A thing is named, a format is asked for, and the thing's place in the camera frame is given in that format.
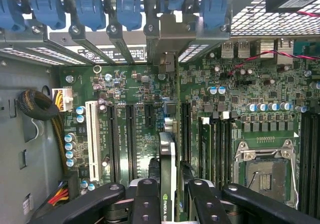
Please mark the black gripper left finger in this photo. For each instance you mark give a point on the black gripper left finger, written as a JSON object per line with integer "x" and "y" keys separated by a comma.
{"x": 145, "y": 201}

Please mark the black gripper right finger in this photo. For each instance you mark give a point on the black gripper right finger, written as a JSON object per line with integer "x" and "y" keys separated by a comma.
{"x": 207, "y": 204}

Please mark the black RAM slot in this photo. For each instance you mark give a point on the black RAM slot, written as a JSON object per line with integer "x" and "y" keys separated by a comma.
{"x": 226, "y": 154}
{"x": 217, "y": 154}
{"x": 306, "y": 159}
{"x": 317, "y": 159}

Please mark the long black expansion slot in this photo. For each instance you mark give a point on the long black expansion slot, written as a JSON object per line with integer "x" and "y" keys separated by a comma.
{"x": 130, "y": 144}
{"x": 186, "y": 134}
{"x": 113, "y": 144}

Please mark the CPU socket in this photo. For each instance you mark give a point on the CPU socket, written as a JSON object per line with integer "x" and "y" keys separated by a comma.
{"x": 267, "y": 179}

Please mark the white expansion slot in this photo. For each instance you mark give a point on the white expansion slot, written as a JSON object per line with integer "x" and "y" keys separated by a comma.
{"x": 93, "y": 139}

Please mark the short black expansion slot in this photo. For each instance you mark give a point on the short black expansion slot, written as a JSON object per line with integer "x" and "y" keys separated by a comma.
{"x": 148, "y": 115}

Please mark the metal locking lever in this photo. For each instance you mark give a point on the metal locking lever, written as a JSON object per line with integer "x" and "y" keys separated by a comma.
{"x": 296, "y": 196}

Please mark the green motherboard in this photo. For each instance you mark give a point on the green motherboard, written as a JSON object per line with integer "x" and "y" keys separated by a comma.
{"x": 140, "y": 84}

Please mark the white power connector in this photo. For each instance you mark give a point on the white power connector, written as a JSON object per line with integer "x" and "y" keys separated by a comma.
{"x": 63, "y": 100}

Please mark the open dark PC case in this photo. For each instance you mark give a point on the open dark PC case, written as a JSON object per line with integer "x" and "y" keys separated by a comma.
{"x": 25, "y": 134}

